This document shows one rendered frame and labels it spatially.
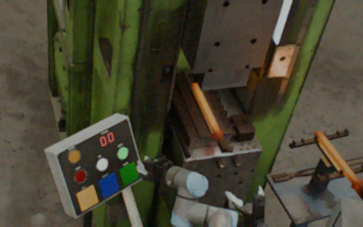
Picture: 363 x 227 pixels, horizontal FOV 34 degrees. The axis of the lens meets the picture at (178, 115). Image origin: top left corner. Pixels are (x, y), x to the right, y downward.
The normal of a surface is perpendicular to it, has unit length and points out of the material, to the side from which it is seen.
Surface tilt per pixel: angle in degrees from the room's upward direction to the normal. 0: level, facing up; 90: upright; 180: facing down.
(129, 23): 90
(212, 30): 90
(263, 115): 90
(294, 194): 0
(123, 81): 90
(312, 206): 0
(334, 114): 0
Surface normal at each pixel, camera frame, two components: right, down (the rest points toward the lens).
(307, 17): 0.29, 0.70
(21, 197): 0.14, -0.70
